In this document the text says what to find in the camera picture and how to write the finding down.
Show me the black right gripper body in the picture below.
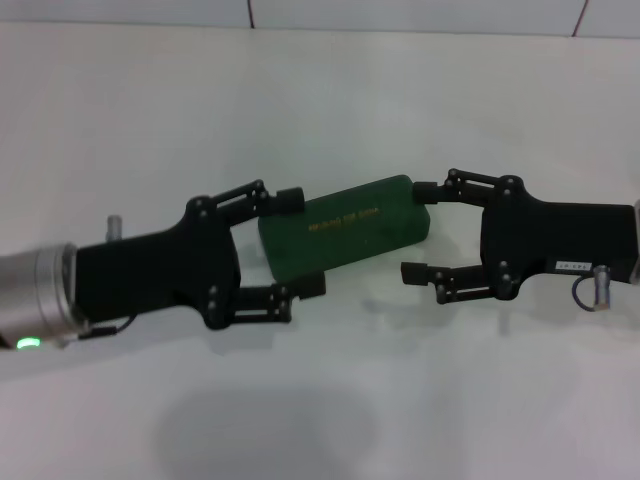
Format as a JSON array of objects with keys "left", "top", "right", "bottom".
[{"left": 479, "top": 177, "right": 636, "bottom": 301}]

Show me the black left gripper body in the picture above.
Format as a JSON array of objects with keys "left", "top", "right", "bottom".
[{"left": 74, "top": 197, "right": 244, "bottom": 330}]

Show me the green glasses case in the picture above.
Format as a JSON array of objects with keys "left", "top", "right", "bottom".
[{"left": 257, "top": 174, "right": 434, "bottom": 289}]

